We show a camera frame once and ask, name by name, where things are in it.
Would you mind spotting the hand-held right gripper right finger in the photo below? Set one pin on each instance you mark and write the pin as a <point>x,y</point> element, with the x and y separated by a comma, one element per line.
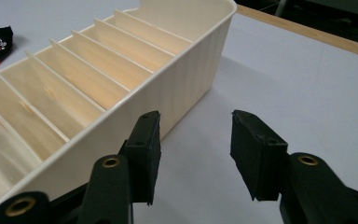
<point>256,158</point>

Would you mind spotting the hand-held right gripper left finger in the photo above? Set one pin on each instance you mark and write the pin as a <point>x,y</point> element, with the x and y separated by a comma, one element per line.
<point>143,155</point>

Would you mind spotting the cream divided storage box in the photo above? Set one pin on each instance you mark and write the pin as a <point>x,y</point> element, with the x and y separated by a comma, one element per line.
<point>105,81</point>

